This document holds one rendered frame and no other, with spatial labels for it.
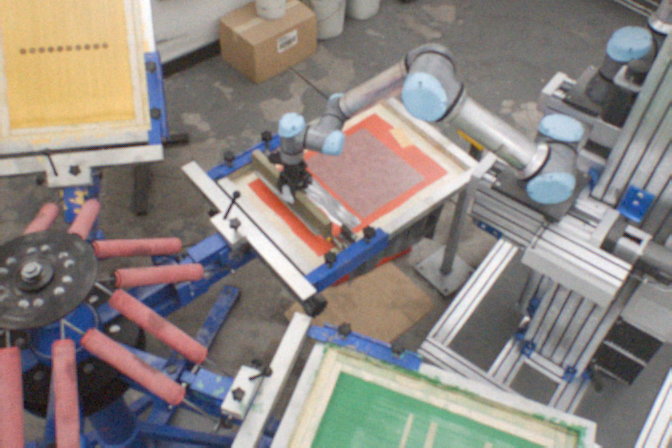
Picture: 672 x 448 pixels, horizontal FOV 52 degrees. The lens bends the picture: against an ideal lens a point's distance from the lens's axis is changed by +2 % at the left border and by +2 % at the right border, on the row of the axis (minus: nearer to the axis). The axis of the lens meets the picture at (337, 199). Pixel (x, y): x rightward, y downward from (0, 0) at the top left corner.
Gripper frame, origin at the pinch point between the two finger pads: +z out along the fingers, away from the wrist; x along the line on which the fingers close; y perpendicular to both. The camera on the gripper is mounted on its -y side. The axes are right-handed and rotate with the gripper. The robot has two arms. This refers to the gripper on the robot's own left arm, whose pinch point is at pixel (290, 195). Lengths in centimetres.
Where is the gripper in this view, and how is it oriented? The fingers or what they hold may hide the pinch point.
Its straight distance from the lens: 226.9
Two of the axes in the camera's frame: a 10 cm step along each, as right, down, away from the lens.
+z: -0.2, 6.5, 7.6
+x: 7.7, -4.7, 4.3
